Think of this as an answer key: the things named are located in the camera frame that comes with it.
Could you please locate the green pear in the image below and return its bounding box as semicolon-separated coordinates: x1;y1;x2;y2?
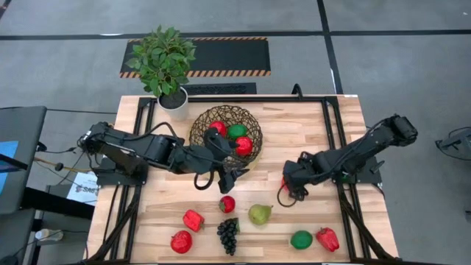
247;204;274;226

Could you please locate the black grape bunch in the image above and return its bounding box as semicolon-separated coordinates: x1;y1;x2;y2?
216;217;241;257

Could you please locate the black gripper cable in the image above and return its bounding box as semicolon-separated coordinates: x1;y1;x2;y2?
194;169;216;191
276;186;300;208

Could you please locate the black aluminium table frame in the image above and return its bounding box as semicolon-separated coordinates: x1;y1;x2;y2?
86;94;400;264

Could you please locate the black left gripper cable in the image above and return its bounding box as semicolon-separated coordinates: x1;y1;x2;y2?
194;169;216;191

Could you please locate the blue display screen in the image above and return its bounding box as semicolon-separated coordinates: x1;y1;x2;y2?
0;140;19;196

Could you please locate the green lime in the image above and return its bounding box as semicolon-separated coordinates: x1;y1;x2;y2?
227;124;248;141
289;230;314;251

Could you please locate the black desk crossbar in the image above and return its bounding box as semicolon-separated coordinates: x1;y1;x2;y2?
21;186;96;221

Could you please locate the black hazard-striped floor mat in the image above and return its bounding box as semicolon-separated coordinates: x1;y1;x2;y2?
118;36;272;79

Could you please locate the white plant pot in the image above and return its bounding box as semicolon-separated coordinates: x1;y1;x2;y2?
157;86;190;121

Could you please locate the dark brown wicker basket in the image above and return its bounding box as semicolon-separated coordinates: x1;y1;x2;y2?
188;105;264;172

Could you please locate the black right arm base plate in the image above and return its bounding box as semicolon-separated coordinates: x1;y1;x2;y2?
330;154;383;185

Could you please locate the black floor cable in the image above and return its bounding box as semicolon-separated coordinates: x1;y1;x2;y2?
35;141;88;185

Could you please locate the red apple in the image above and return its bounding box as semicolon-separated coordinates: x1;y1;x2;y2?
208;120;228;138
234;136;254;157

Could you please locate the grey side desk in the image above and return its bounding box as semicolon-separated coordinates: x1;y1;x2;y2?
0;105;48;216

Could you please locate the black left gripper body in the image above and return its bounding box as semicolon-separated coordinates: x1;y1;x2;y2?
183;127;236;195

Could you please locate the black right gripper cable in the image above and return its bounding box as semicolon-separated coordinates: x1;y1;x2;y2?
276;186;300;208

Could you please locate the green leafy plant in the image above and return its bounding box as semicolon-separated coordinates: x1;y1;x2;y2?
124;24;197;99

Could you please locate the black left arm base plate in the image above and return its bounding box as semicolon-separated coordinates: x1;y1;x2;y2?
95;156;149;187

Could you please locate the red bell pepper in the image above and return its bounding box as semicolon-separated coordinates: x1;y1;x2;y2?
315;227;341;253
182;209;206;233

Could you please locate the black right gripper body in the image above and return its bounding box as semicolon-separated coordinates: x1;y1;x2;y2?
283;152;328;192

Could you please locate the white printed paper sheet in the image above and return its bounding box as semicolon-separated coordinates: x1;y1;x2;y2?
65;171;99;207

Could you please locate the large round red fruit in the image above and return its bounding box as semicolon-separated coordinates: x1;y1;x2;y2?
169;230;194;255

